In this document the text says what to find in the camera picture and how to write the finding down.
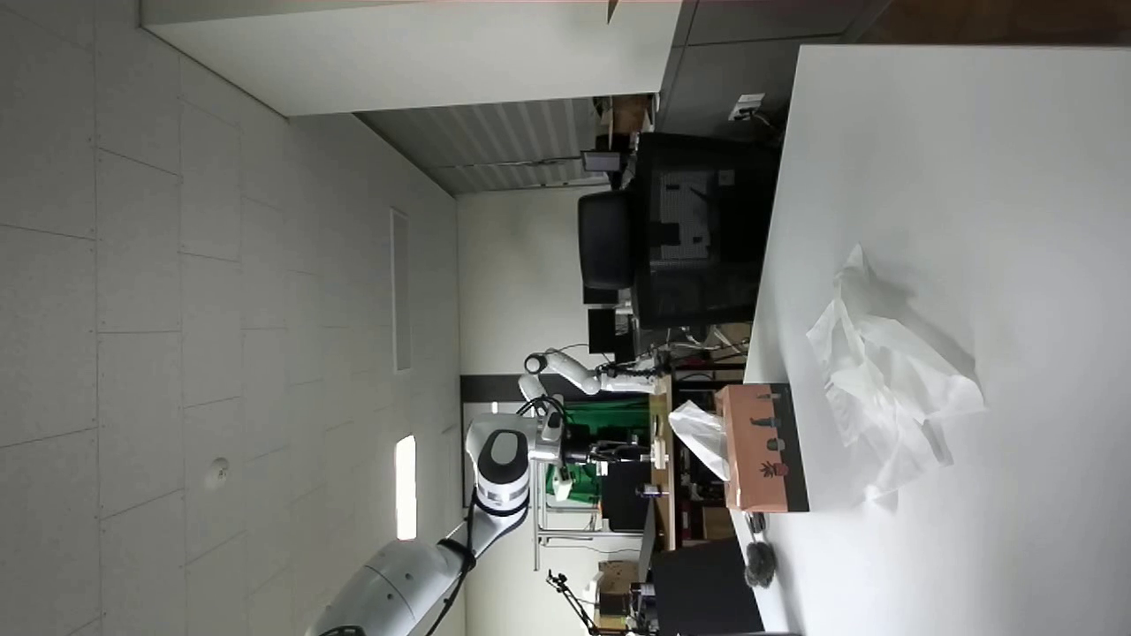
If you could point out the small black tabletop object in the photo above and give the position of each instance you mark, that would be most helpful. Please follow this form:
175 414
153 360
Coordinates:
761 562

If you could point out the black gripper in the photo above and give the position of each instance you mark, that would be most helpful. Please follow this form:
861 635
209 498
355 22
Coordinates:
588 447

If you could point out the small white jointed arm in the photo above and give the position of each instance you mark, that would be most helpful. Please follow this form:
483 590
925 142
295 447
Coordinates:
567 368

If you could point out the white facial tissue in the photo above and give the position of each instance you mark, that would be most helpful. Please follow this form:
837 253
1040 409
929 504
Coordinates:
699 439

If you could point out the crumpled white tissue pile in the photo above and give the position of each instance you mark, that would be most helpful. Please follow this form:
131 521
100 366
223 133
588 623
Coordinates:
894 378

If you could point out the black box device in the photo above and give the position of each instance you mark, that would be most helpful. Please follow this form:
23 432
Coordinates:
623 498

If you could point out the black computer monitor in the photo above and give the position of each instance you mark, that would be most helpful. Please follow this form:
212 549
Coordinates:
606 250

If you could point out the brown cardboard box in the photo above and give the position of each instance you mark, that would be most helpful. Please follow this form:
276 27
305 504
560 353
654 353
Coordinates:
761 447

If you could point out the black equipment cabinet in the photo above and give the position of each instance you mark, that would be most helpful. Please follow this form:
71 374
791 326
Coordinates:
709 283

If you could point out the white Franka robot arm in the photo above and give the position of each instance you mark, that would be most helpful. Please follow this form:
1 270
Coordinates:
402 590

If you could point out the green plastic bin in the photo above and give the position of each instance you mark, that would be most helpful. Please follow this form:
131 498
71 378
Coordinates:
606 414

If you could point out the small cardboard box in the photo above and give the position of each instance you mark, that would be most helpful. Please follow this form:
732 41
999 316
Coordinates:
627 116

